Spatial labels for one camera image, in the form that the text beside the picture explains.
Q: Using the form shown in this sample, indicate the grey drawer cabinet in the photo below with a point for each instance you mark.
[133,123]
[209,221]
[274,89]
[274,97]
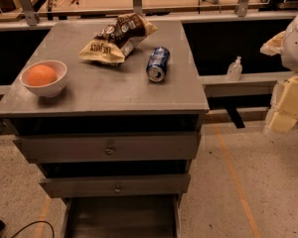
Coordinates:
[105,100]

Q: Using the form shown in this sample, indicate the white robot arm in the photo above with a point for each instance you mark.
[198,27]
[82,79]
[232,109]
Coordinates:
[286,45]

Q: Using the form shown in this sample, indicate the orange fruit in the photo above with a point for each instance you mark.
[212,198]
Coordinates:
[40,75]

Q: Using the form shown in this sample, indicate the blue pepsi can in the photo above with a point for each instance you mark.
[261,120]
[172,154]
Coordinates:
[157,64]

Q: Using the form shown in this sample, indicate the wooden workbench with rail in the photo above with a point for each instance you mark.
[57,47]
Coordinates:
[43,12]

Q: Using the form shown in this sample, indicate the grey top drawer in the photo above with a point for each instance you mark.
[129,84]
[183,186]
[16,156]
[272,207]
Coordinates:
[103,148]

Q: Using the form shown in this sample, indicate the white ceramic bowl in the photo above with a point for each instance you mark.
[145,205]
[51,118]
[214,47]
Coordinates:
[52,89]

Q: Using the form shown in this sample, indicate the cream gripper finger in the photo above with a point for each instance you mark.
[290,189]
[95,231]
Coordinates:
[273,46]

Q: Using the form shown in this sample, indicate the open grey bottom drawer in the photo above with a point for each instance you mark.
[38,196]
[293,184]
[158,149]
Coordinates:
[147,216]

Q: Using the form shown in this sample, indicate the grey middle drawer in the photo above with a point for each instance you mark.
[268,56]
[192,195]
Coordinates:
[115,186]

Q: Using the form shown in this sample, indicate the clear sanitizer pump bottle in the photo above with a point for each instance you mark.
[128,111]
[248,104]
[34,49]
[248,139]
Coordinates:
[234,70]

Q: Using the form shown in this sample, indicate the brown and cream chip bag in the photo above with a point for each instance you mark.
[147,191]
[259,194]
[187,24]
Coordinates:
[114,43]

